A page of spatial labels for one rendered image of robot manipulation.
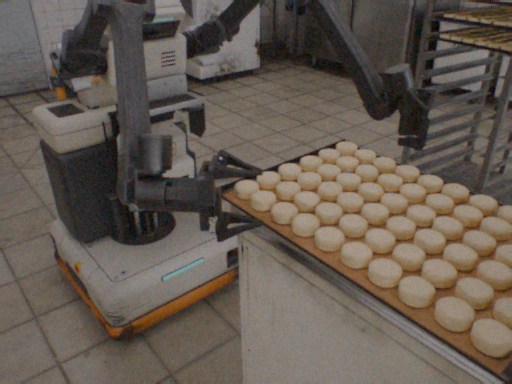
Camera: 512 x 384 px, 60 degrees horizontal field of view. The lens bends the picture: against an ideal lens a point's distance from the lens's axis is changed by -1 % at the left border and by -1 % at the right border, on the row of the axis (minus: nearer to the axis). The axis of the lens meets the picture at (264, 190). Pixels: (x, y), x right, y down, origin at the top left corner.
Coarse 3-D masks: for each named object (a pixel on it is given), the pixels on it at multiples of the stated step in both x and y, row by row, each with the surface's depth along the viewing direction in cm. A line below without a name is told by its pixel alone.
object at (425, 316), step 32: (384, 192) 93; (288, 224) 82; (320, 224) 82; (384, 224) 82; (480, 224) 82; (320, 256) 74; (384, 256) 74; (480, 256) 74; (384, 288) 67; (448, 288) 67; (416, 320) 61; (480, 352) 57
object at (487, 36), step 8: (456, 32) 215; (464, 32) 215; (472, 32) 216; (480, 32) 222; (488, 32) 215; (496, 32) 216; (504, 32) 215; (456, 40) 203; (464, 40) 199; (472, 40) 198; (480, 40) 198; (488, 40) 198; (496, 40) 199; (504, 40) 197; (496, 48) 189; (504, 48) 186
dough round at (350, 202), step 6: (348, 192) 89; (342, 198) 87; (348, 198) 86; (354, 198) 87; (360, 198) 87; (342, 204) 85; (348, 204) 85; (354, 204) 85; (360, 204) 85; (348, 210) 85; (354, 210) 85
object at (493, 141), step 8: (504, 80) 185; (504, 88) 186; (504, 96) 187; (504, 104) 188; (496, 112) 192; (504, 112) 190; (496, 120) 193; (496, 128) 194; (496, 136) 195; (488, 144) 199; (496, 144) 198; (488, 152) 200; (488, 160) 201; (488, 168) 203; (480, 176) 206; (488, 176) 206; (480, 184) 208; (480, 192) 209
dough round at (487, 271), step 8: (480, 264) 69; (488, 264) 69; (496, 264) 69; (504, 264) 69; (480, 272) 68; (488, 272) 67; (496, 272) 67; (504, 272) 67; (488, 280) 67; (496, 280) 66; (504, 280) 66; (496, 288) 66; (504, 288) 66
